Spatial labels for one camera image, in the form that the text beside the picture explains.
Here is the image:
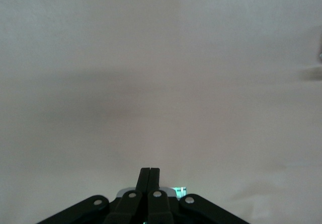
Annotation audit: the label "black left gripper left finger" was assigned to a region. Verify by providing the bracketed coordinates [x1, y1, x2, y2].
[103, 168, 151, 224]

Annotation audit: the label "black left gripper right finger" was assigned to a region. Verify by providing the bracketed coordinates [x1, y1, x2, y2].
[147, 168, 174, 224]

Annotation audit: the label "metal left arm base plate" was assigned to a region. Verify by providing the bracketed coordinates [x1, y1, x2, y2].
[117, 186, 187, 199]

